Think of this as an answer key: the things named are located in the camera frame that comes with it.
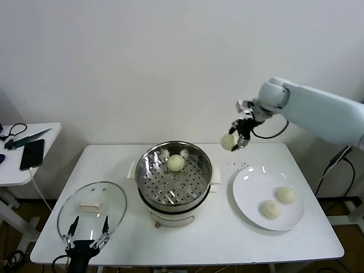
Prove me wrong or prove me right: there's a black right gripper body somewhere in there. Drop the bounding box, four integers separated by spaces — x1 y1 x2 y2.
237 117 257 140

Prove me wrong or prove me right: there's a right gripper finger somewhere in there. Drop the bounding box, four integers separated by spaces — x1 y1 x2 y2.
231 135 249 152
226 120 242 136

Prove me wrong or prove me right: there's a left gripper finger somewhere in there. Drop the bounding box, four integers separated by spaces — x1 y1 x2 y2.
90 215 112 251
63 216 80 251

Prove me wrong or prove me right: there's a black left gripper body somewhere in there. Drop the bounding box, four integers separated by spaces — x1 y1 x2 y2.
67 239 100 273

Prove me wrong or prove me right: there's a white steamed baozi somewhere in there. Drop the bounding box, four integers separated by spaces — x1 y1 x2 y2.
166 155 185 172
221 134 239 152
275 186 297 205
258 200 282 220

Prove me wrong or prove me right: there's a round glass pot lid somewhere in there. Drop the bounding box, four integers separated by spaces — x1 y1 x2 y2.
57 181 127 246

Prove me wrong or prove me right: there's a steel steamer pot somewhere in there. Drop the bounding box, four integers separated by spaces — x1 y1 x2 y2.
127 161 222 229

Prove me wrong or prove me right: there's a perforated steel steamer basket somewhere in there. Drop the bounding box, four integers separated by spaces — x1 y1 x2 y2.
135 140 213 206

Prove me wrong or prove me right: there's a white round plate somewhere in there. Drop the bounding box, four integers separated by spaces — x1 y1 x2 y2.
232 166 305 231

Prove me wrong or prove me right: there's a white side table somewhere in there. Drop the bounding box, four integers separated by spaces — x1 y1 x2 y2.
0 122 63 251

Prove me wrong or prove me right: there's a black smartphone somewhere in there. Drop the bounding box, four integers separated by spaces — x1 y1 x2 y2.
19 138 46 171

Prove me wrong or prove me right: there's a green flat tool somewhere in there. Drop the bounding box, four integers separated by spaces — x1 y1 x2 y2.
4 127 53 150

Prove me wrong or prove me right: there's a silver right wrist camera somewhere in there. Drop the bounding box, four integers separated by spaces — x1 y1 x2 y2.
235 99 254 115

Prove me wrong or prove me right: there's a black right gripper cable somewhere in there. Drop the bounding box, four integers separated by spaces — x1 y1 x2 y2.
251 121 290 139

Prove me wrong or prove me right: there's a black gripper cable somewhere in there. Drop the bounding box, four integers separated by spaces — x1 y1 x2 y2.
52 254 71 273
251 121 290 139

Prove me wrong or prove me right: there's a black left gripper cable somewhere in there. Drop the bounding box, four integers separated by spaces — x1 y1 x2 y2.
52 254 71 273

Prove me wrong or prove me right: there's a white charging cable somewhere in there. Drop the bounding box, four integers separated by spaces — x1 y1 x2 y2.
28 168 55 213

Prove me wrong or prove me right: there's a black cable with adapter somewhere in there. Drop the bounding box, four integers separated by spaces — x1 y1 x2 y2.
314 145 356 213

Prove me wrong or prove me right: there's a black looped cable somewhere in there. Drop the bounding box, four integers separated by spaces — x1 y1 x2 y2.
0 123 28 142

